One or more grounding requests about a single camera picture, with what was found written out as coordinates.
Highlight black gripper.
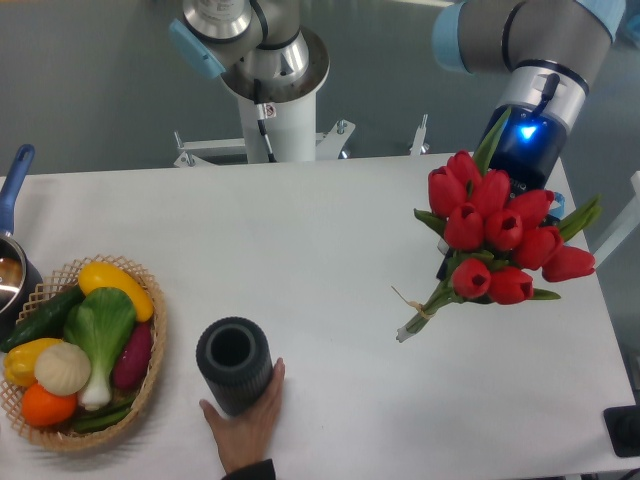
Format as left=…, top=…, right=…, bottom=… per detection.
left=489, top=107, right=567, bottom=197

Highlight red tulip bouquet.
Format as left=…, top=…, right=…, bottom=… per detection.
left=396, top=112, right=602, bottom=342

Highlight dark grey ribbed vase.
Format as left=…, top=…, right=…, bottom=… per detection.
left=196, top=317, right=273, bottom=417

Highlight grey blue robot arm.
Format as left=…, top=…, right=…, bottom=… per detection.
left=169, top=1, right=625, bottom=195

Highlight dark sleeved forearm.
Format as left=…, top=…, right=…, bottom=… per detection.
left=223, top=459, right=277, bottom=480

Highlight bare human hand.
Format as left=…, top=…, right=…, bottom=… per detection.
left=199, top=358, right=286, bottom=477

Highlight blue ribbon strip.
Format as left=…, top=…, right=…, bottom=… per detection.
left=545, top=192, right=565, bottom=225

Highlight light blue object corner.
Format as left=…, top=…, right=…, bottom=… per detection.
left=617, top=0, right=640, bottom=48

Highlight black device at edge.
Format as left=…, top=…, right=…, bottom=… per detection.
left=603, top=405, right=640, bottom=458

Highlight purple sweet potato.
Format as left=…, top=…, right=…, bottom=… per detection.
left=112, top=323, right=153, bottom=390

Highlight green bok choy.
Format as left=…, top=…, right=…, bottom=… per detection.
left=63, top=287, right=136, bottom=411

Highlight green bean pods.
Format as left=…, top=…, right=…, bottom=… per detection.
left=71, top=396, right=134, bottom=434

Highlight dark green cucumber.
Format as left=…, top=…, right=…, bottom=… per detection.
left=1, top=285, right=85, bottom=353

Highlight cream white garlic bulb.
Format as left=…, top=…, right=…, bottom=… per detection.
left=34, top=342, right=91, bottom=396

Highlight orange fruit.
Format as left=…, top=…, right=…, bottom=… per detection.
left=21, top=383, right=77, bottom=427

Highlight yellow bell pepper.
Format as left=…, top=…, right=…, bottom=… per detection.
left=3, top=338, right=62, bottom=388

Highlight woven wicker basket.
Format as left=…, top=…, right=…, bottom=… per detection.
left=1, top=255, right=167, bottom=452

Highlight white frame at right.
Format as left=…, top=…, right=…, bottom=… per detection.
left=593, top=171, right=640, bottom=269

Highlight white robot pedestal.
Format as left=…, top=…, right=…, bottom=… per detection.
left=236, top=93, right=316, bottom=164

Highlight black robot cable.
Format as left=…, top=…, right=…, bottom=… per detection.
left=251, top=78, right=278, bottom=164

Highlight white metal base frame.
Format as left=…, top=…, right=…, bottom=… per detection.
left=174, top=114, right=430, bottom=167

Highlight blue handled saucepan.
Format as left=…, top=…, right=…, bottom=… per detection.
left=1, top=144, right=42, bottom=340

